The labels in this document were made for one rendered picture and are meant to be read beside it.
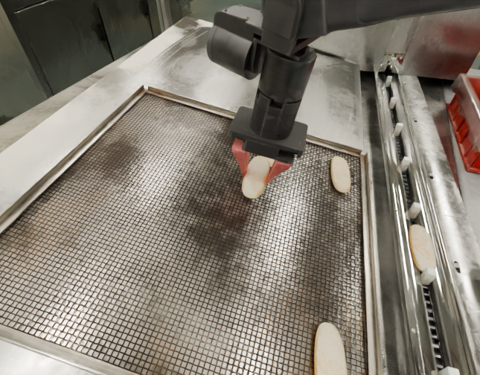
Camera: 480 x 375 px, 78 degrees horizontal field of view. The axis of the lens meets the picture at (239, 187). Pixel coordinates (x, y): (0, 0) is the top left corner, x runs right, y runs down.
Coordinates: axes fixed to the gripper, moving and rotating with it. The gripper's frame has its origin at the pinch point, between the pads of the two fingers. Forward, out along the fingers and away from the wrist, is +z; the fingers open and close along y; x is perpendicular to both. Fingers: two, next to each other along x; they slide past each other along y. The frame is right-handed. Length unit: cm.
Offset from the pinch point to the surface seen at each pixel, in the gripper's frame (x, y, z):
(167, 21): -85, 53, 13
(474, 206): -16.9, -44.7, 7.1
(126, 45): -172, 124, 70
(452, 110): -54, -48, 5
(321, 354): 21.9, -13.1, 3.5
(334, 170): -10.8, -13.7, 3.3
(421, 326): 12.9, -28.2, 6.9
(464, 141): -38, -47, 5
